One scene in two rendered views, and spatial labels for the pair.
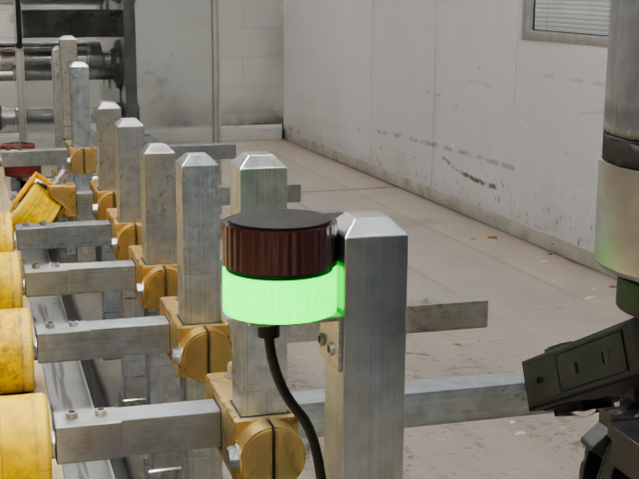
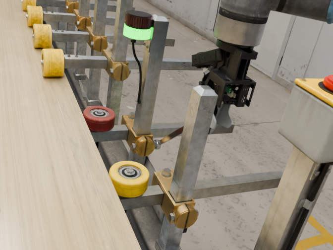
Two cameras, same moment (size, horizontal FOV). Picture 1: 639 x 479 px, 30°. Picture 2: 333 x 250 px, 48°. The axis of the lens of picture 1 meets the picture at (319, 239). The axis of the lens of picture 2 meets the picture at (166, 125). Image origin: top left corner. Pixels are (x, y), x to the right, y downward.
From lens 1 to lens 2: 0.24 m
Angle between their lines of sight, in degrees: 19
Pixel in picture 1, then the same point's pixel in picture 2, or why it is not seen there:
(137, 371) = (70, 46)
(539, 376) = (195, 58)
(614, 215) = (219, 26)
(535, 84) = not seen: outside the picture
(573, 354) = (204, 54)
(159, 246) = (83, 11)
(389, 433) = (157, 68)
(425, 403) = not seen: hidden behind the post
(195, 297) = (98, 28)
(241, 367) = (115, 48)
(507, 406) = (178, 67)
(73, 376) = not seen: hidden behind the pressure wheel
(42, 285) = (48, 18)
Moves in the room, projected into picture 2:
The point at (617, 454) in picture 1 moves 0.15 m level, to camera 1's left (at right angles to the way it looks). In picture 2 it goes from (210, 76) to (134, 66)
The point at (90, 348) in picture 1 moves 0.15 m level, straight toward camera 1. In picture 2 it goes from (67, 38) to (71, 53)
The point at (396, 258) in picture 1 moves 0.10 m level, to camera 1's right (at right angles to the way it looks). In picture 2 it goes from (165, 27) to (208, 33)
